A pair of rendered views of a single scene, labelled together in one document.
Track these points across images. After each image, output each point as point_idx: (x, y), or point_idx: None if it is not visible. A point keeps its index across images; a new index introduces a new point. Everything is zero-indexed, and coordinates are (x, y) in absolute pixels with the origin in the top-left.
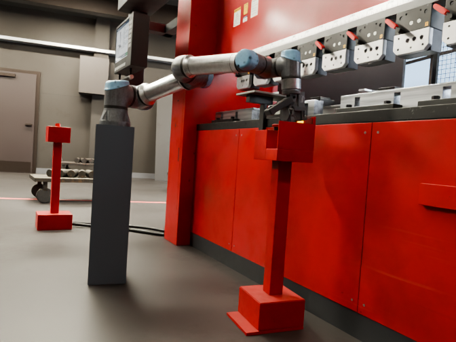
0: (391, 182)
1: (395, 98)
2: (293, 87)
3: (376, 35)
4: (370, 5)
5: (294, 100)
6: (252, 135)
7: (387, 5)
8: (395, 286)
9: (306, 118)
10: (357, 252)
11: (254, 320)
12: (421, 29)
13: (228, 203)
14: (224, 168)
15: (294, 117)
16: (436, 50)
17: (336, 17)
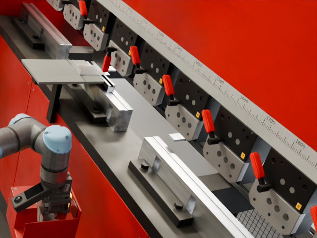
0: None
1: (192, 198)
2: (53, 182)
3: (194, 108)
4: (200, 57)
5: (54, 190)
6: (43, 104)
7: (216, 81)
8: None
9: (68, 211)
10: None
11: None
12: (235, 156)
13: (12, 154)
14: (12, 109)
15: (53, 209)
16: (247, 182)
17: (162, 28)
